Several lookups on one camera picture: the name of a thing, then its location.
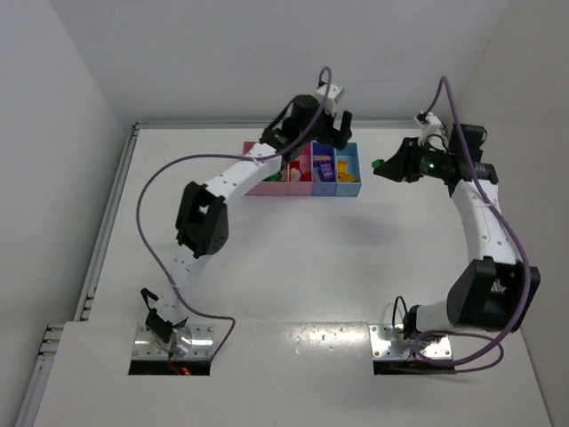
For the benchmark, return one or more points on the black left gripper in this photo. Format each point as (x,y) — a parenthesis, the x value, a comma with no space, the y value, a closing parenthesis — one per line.
(332,131)

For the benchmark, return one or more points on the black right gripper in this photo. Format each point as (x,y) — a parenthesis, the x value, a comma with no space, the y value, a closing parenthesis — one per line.
(410,159)

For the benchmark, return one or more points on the green square lego brick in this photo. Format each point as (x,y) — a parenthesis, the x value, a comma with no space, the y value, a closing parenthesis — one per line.
(377,163)

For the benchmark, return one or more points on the green sloped lego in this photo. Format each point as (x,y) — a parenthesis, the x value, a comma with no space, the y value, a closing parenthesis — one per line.
(275,177)

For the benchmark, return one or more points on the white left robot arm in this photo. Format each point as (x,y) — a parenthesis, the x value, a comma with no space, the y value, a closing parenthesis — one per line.
(202,218)

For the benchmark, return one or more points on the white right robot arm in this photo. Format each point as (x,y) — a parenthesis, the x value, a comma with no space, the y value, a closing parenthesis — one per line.
(496,288)

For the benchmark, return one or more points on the pink and blue sorting tray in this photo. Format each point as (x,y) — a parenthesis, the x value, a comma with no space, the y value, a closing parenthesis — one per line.
(313,188)

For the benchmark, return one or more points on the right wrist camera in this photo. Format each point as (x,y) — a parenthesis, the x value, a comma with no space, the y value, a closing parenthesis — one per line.
(429,124)

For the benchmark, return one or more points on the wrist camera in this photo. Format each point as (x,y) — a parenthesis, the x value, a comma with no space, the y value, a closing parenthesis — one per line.
(429,124)
(329,97)

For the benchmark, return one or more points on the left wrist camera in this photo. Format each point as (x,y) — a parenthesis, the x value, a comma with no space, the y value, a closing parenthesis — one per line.
(329,97)

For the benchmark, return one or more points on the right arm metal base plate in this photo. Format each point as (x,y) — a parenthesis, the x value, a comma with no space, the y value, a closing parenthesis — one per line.
(388,344)

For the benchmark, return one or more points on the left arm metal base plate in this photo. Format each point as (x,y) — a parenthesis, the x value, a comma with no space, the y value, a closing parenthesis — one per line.
(190,343)

